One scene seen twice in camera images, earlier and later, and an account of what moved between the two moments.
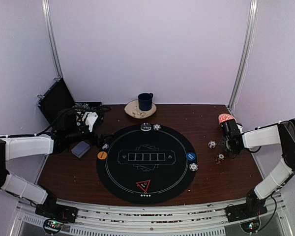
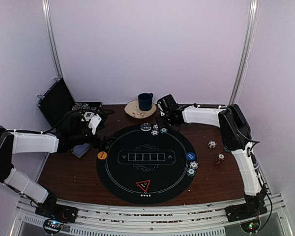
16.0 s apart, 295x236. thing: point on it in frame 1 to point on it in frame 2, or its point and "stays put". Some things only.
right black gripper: (222, 143) to (160, 123)
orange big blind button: (102, 155) stays put
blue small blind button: (191, 156) stays put
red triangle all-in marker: (144, 185) stays put
